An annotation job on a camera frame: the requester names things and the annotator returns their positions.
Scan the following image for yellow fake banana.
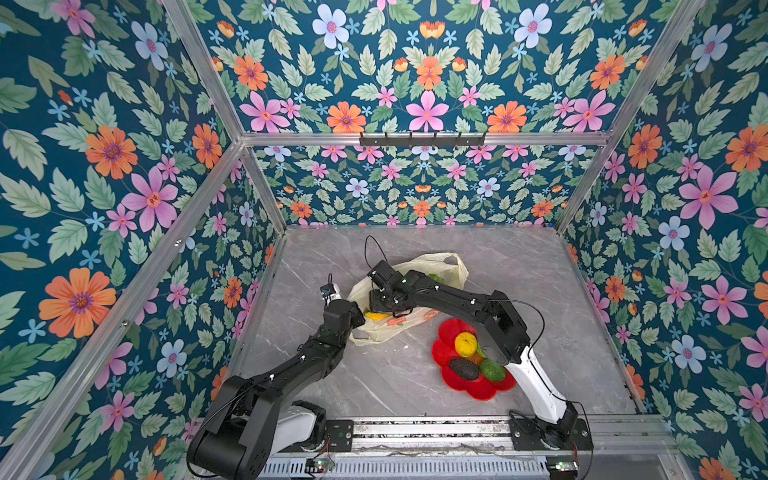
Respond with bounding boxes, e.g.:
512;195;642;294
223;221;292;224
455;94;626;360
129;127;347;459
364;312;391;322

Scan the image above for yellow fake lemon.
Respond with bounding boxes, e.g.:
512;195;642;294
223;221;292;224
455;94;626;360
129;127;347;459
454;332;478;358

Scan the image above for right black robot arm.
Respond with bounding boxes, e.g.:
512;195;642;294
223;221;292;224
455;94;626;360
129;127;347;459
368;260;578;444

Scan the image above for aluminium mounting rail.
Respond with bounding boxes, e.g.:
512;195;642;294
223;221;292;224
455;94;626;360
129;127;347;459
255;409;693;479

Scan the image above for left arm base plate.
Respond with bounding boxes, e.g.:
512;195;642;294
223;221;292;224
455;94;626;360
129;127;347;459
272;419;355;455

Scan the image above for red flower-shaped plate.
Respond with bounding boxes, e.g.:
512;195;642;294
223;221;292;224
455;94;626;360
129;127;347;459
431;319;517;401

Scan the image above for light green fake custard apple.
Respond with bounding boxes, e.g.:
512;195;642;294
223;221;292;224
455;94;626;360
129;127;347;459
479;359;508;383

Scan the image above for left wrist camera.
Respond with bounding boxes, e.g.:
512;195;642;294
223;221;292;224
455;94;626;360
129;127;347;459
320;282;343;303

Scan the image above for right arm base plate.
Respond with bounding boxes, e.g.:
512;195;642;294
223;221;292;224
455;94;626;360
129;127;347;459
508;404;594;451

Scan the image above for cream plastic bag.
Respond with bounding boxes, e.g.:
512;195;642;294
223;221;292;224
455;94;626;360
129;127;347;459
347;252;469;347

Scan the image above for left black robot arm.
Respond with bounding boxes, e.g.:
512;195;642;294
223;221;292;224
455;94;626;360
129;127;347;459
186;299;364;479

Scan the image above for dark fake avocado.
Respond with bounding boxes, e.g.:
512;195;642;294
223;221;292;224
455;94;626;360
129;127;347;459
448;357;480;382

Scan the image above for black hook rail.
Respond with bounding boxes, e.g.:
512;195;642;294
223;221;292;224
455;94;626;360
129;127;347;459
358;132;486;149

